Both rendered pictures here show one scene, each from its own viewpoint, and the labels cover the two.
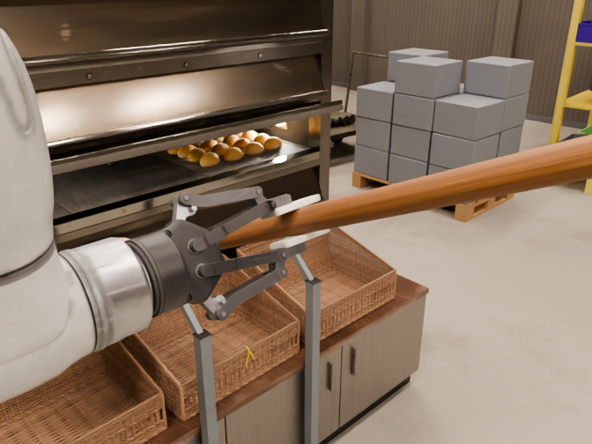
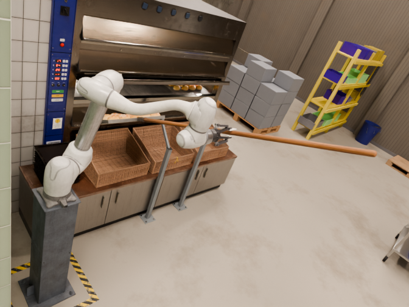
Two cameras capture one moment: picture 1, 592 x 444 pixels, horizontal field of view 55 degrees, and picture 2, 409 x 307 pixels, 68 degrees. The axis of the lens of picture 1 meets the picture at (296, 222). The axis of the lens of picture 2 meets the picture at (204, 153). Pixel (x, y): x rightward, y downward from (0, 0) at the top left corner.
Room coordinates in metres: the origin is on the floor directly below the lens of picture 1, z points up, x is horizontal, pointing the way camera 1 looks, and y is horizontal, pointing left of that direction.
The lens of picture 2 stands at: (-1.04, 0.40, 2.46)
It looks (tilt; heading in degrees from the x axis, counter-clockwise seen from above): 30 degrees down; 350
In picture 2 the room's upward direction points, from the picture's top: 22 degrees clockwise
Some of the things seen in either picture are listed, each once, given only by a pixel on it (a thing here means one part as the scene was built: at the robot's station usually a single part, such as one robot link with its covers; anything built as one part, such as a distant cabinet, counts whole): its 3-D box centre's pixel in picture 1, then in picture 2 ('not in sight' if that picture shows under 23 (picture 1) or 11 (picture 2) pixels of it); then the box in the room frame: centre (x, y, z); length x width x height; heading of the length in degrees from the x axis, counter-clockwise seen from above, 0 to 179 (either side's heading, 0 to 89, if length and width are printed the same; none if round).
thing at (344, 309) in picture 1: (317, 274); (201, 139); (2.26, -0.10, 0.72); 0.56 x 0.49 x 0.28; 133
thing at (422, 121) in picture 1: (436, 128); (257, 93); (5.21, -1.31, 0.63); 1.27 x 0.86 x 1.26; 44
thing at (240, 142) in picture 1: (210, 139); (176, 77); (2.74, 0.42, 1.21); 0.61 x 0.48 x 0.06; 43
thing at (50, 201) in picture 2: not in sight; (58, 194); (0.42, 0.90, 1.03); 0.22 x 0.18 x 0.06; 44
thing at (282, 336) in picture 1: (205, 327); (162, 146); (1.84, 0.35, 0.72); 0.56 x 0.49 x 0.28; 135
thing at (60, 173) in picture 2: not in sight; (59, 173); (0.45, 0.91, 1.17); 0.18 x 0.16 x 0.22; 172
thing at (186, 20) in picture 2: not in sight; (177, 17); (2.04, 0.56, 1.99); 1.80 x 0.08 x 0.21; 133
